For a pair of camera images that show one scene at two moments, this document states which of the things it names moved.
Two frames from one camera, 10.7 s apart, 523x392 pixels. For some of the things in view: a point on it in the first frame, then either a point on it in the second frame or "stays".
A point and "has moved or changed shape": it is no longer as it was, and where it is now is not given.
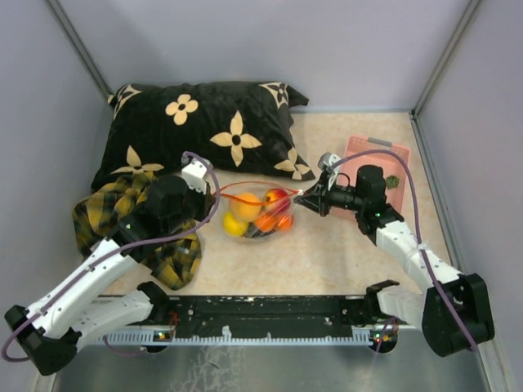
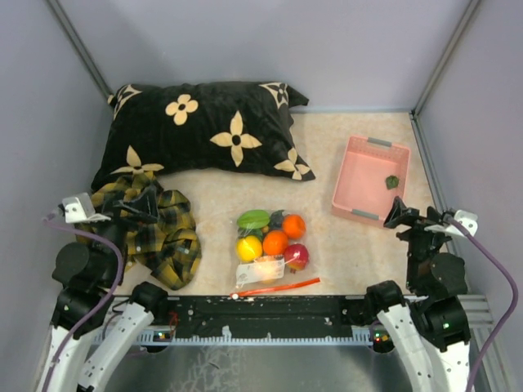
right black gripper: [318, 198] -> [400, 213]
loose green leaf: [392, 181] stays
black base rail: [263, 312] stays
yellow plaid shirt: [176, 261] stays
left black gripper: [206, 201] -> [145, 206]
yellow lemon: [233, 227] -> [248, 248]
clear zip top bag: [256, 212] -> [270, 253]
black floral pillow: [237, 128] stays
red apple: [276, 202] -> [296, 256]
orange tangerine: [265, 223] -> [274, 242]
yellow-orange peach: [243, 211] -> [269, 269]
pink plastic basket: [391, 166] stays
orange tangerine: [286, 223] has moved or changed shape
